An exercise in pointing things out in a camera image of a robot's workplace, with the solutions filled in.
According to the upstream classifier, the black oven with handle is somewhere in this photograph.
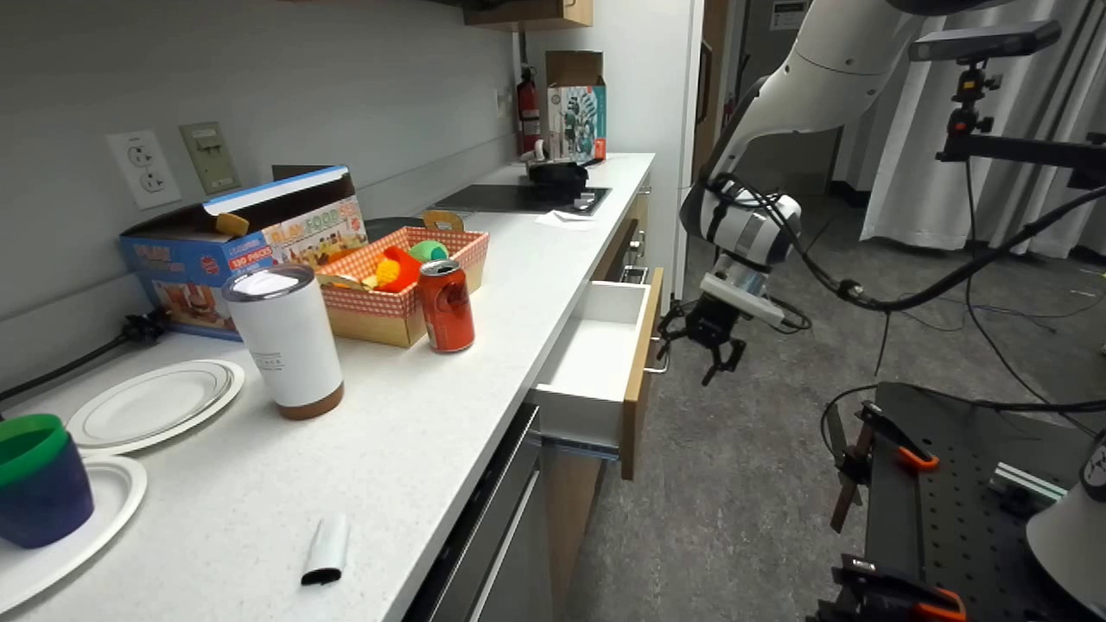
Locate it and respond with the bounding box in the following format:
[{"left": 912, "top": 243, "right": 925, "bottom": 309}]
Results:
[{"left": 594, "top": 217, "right": 647, "bottom": 283}]

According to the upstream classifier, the white plate near tumbler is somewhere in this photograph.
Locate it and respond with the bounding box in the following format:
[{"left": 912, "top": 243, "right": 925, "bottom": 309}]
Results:
[{"left": 68, "top": 358, "right": 244, "bottom": 456}]

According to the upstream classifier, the wooden top drawer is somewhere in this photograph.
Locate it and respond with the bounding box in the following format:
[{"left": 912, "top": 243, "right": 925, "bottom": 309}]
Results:
[{"left": 532, "top": 271, "right": 662, "bottom": 480}]

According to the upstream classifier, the orange black clamp upper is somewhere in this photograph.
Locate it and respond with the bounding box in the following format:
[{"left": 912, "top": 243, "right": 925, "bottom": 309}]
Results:
[{"left": 824, "top": 400, "right": 940, "bottom": 532}]

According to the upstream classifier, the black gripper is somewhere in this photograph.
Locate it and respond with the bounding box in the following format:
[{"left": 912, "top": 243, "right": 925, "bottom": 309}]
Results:
[{"left": 653, "top": 293, "right": 748, "bottom": 385}]

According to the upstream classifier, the black perforated robot table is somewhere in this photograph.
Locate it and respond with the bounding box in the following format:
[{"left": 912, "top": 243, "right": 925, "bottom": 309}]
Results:
[{"left": 812, "top": 380, "right": 1106, "bottom": 622}]

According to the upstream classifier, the colourful cardboard box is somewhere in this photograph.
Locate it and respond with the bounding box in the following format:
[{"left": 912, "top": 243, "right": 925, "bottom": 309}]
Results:
[{"left": 545, "top": 52, "right": 609, "bottom": 161}]

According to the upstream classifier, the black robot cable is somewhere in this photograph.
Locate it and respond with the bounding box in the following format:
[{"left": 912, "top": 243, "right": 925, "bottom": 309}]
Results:
[{"left": 782, "top": 183, "right": 1106, "bottom": 441}]

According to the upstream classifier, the blue cup with green rim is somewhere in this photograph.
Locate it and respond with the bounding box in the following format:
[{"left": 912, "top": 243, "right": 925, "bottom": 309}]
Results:
[{"left": 0, "top": 416, "right": 93, "bottom": 550}]

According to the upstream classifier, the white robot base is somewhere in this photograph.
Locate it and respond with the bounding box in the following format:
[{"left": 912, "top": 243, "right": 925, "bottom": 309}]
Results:
[{"left": 1026, "top": 433, "right": 1106, "bottom": 622}]

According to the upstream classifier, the white curtain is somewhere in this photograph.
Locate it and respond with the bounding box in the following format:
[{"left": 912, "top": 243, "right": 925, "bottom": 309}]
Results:
[{"left": 831, "top": 0, "right": 1106, "bottom": 252}]

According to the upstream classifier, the black induction cooktop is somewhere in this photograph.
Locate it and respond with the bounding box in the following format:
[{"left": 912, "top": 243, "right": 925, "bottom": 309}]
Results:
[{"left": 434, "top": 183, "right": 609, "bottom": 215}]

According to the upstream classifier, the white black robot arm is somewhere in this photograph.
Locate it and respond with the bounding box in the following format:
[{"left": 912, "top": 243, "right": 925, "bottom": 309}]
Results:
[{"left": 657, "top": 0, "right": 1061, "bottom": 380}]

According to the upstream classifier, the orange woven basket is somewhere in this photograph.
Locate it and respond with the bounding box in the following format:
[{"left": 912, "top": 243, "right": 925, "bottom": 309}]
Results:
[{"left": 319, "top": 228, "right": 486, "bottom": 347}]

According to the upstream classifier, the orange black clamp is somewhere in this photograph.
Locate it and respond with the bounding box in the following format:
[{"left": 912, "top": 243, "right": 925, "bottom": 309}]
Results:
[
  {"left": 824, "top": 400, "right": 940, "bottom": 532},
  {"left": 832, "top": 558, "right": 968, "bottom": 622}
]

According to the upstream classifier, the white tumbler with brown base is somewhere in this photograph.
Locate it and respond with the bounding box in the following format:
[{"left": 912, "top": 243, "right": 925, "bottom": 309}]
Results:
[{"left": 226, "top": 267, "right": 344, "bottom": 421}]

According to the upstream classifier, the green toy in basket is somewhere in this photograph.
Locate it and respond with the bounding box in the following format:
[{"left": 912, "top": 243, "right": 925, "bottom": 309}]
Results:
[{"left": 409, "top": 239, "right": 450, "bottom": 264}]

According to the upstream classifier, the white plate under cup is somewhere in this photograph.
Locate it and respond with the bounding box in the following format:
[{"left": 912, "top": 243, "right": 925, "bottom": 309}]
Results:
[{"left": 0, "top": 456, "right": 149, "bottom": 616}]

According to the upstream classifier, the orange black clamp lower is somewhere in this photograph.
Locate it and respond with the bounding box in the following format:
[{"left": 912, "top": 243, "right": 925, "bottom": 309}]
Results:
[{"left": 832, "top": 558, "right": 968, "bottom": 622}]

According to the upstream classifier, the wooden upper shelf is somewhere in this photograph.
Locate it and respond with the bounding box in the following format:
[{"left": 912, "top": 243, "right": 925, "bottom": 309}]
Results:
[{"left": 462, "top": 0, "right": 594, "bottom": 27}]

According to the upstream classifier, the blue cardboard box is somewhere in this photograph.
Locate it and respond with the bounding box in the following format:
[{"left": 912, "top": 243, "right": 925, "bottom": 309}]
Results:
[{"left": 117, "top": 167, "right": 365, "bottom": 339}]

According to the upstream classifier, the small white black tube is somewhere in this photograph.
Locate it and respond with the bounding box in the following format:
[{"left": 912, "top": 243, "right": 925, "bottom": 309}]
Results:
[{"left": 300, "top": 515, "right": 348, "bottom": 589}]

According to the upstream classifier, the black power cord on counter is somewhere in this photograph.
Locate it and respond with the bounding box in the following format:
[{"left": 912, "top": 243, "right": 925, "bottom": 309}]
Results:
[{"left": 0, "top": 309, "right": 177, "bottom": 404}]

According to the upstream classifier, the black camera on tripod arm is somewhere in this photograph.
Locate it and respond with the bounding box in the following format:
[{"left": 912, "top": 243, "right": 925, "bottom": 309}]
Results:
[{"left": 909, "top": 19, "right": 1106, "bottom": 194}]

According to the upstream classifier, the grey dishwasher front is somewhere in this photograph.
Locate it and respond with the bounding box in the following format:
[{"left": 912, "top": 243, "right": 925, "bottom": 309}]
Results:
[{"left": 402, "top": 404, "right": 552, "bottom": 622}]

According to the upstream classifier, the grey wall switch plate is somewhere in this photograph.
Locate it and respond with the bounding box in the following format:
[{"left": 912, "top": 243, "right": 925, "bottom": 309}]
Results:
[{"left": 179, "top": 121, "right": 238, "bottom": 194}]

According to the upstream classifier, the red soda can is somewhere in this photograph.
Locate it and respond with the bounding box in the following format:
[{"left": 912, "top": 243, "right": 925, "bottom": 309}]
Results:
[{"left": 418, "top": 258, "right": 475, "bottom": 351}]

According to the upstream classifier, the red fire extinguisher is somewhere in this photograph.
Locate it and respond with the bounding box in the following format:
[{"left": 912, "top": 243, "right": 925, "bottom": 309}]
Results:
[{"left": 516, "top": 68, "right": 544, "bottom": 156}]

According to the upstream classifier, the orange toy in basket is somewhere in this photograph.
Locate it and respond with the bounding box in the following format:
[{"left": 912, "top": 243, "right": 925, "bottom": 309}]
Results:
[{"left": 362, "top": 247, "right": 420, "bottom": 293}]

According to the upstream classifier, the white wall outlet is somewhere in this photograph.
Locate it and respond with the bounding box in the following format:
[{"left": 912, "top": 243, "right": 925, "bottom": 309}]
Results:
[{"left": 108, "top": 133, "right": 179, "bottom": 209}]

